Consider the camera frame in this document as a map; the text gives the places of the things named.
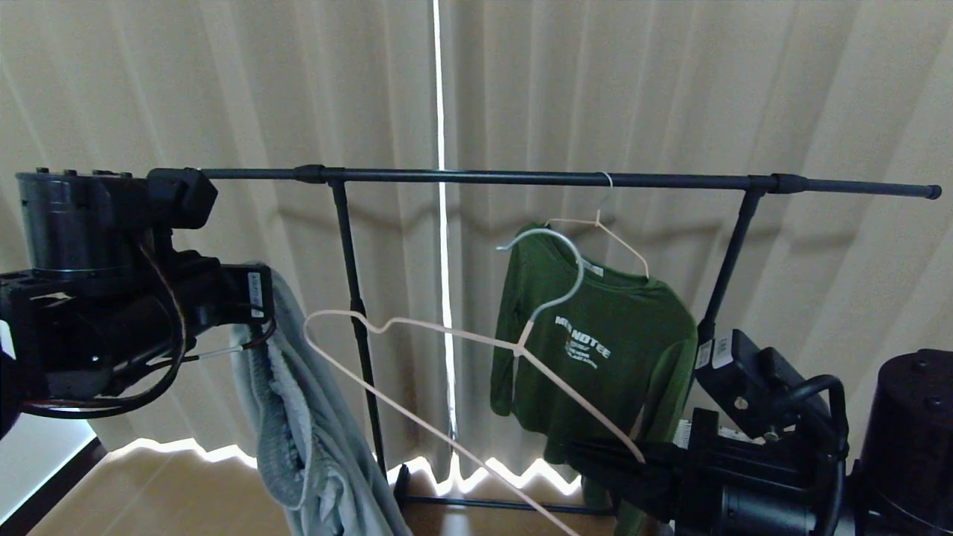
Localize green printed shirt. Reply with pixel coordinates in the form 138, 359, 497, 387
490, 223, 699, 536

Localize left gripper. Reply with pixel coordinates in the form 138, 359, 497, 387
186, 262, 275, 332

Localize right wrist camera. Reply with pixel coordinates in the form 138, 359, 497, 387
695, 330, 850, 455

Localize pink clothes hanger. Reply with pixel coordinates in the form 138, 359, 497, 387
547, 173, 650, 280
303, 227, 647, 536

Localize beige curtain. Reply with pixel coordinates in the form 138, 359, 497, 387
0, 0, 953, 492

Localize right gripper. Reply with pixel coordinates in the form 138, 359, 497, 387
672, 417, 842, 536

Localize black clothes rack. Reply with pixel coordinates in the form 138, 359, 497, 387
201, 164, 943, 518

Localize pale grey garment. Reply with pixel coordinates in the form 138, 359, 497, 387
231, 264, 410, 536

